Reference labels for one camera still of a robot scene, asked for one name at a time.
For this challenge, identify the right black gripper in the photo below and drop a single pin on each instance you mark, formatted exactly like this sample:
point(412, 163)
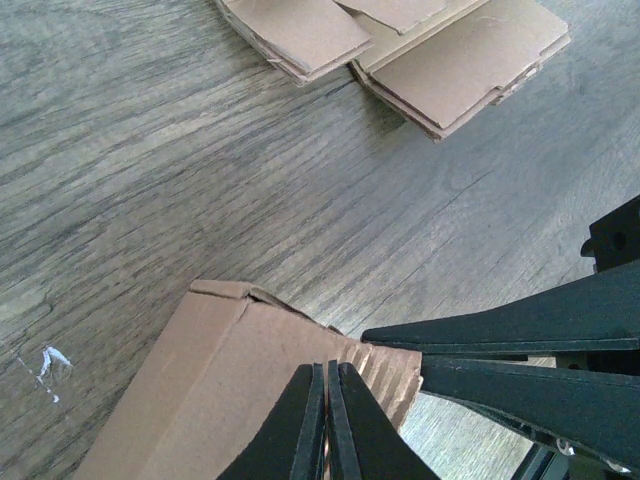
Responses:
point(596, 313)

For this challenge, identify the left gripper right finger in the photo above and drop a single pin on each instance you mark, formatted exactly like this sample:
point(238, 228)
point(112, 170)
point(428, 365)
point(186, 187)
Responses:
point(363, 443)

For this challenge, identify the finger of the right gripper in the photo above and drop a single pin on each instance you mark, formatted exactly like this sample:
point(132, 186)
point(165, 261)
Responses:
point(594, 412)

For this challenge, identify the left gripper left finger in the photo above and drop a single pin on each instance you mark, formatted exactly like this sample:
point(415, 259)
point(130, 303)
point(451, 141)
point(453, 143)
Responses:
point(290, 442)

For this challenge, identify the cardboard box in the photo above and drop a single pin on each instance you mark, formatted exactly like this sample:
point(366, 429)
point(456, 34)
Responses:
point(215, 373)

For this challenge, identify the stack of flat cardboard blanks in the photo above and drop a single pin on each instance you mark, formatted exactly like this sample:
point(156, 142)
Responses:
point(438, 63)

